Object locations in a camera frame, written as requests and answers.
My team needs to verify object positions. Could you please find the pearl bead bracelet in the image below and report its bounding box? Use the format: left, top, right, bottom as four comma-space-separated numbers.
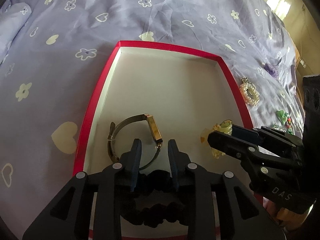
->
238, 76, 261, 107

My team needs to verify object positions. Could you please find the person's right hand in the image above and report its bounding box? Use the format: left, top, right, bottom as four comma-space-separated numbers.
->
263, 198, 313, 231

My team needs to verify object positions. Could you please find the yellow hair claw clip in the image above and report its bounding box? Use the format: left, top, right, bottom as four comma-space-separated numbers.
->
200, 120, 233, 159

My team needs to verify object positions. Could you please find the purple floral duvet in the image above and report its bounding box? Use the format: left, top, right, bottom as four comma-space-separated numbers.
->
1, 0, 304, 238

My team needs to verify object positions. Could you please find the black scrunchie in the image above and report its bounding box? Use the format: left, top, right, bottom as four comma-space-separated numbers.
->
119, 170, 195, 228

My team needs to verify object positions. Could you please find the red shallow box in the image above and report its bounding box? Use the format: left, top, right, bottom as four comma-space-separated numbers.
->
72, 39, 263, 240

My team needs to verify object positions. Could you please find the gold bangle watch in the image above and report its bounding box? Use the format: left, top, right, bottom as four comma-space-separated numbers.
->
107, 113, 164, 170

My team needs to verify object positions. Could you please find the purple ruffled scrunchie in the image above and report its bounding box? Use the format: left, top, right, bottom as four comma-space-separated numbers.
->
264, 63, 279, 79

